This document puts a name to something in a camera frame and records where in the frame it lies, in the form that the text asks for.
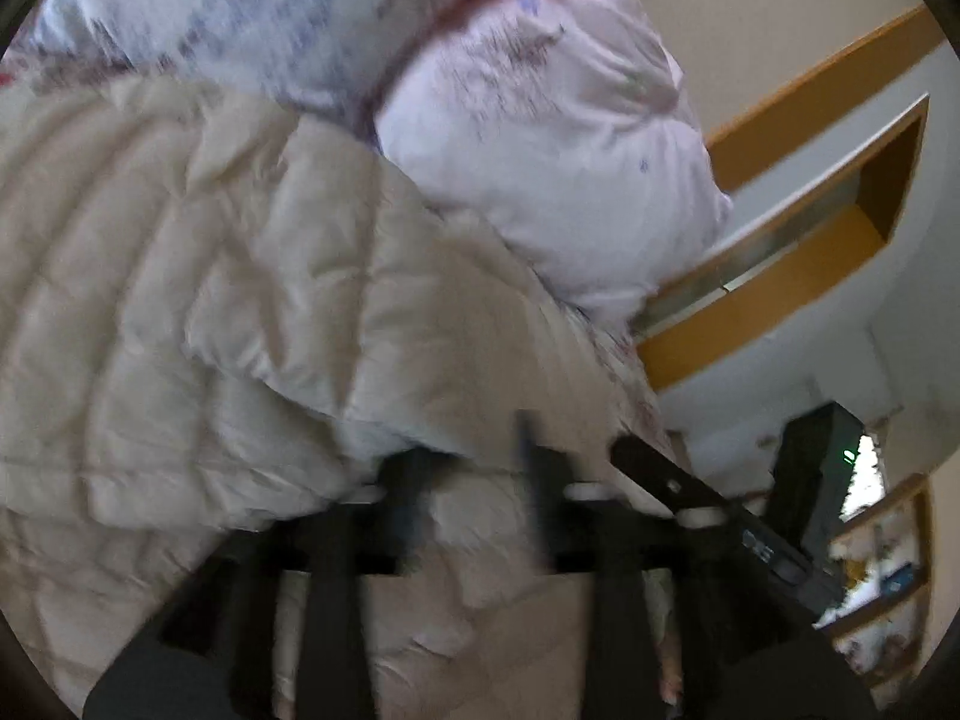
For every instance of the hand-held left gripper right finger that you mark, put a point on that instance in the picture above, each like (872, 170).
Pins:
(534, 487)

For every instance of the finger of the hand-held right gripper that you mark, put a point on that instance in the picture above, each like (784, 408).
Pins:
(660, 476)

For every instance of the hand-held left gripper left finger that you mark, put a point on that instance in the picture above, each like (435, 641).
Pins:
(409, 499)

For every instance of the beige quilted duvet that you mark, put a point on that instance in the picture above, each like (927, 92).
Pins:
(225, 300)

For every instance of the floral bedsheet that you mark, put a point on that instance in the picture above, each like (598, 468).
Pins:
(637, 397)

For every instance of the wooden shelf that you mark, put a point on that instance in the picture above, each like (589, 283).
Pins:
(885, 585)

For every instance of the wooden headboard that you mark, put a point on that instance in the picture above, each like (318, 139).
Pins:
(810, 270)

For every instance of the white floral pillow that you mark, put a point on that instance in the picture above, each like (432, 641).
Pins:
(225, 7)
(555, 135)

